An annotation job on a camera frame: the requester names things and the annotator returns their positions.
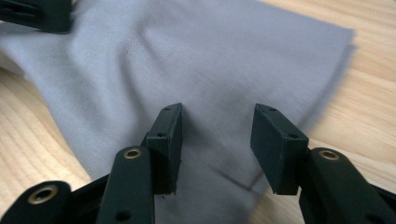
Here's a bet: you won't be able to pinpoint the grey pants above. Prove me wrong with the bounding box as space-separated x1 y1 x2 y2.
0 0 358 224

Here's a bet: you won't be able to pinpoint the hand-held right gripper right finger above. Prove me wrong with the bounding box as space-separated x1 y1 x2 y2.
249 103 310 196

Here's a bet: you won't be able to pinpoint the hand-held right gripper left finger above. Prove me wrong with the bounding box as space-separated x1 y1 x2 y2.
141 102 184 196

